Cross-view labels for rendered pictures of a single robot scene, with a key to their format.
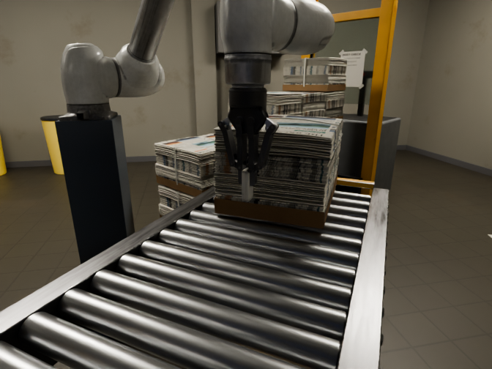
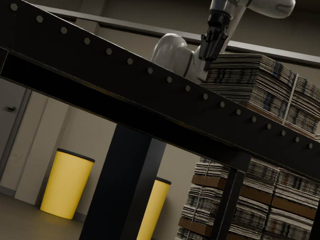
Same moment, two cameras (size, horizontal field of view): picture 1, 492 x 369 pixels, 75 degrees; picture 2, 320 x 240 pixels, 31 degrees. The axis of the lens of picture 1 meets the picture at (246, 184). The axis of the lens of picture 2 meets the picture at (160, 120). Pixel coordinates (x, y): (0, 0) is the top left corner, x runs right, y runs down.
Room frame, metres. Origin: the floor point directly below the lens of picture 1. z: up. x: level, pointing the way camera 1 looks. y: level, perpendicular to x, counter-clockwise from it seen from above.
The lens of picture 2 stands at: (-0.98, -1.02, 0.45)
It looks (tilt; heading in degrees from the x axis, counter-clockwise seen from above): 8 degrees up; 34
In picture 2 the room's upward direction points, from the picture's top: 18 degrees clockwise
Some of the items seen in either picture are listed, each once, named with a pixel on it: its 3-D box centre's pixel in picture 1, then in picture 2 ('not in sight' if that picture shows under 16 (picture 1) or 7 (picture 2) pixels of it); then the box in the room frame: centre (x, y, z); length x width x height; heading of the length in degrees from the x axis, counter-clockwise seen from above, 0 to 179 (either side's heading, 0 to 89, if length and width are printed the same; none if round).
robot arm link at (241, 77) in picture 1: (247, 72); (222, 8); (0.66, 0.00, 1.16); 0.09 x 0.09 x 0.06
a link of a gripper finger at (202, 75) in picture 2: (249, 184); (204, 70); (0.66, -0.01, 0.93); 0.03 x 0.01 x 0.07; 156
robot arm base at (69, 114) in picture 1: (88, 110); not in sight; (1.28, 0.62, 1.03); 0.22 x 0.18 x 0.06; 11
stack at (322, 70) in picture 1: (310, 145); not in sight; (2.52, -0.51, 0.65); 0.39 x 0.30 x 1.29; 49
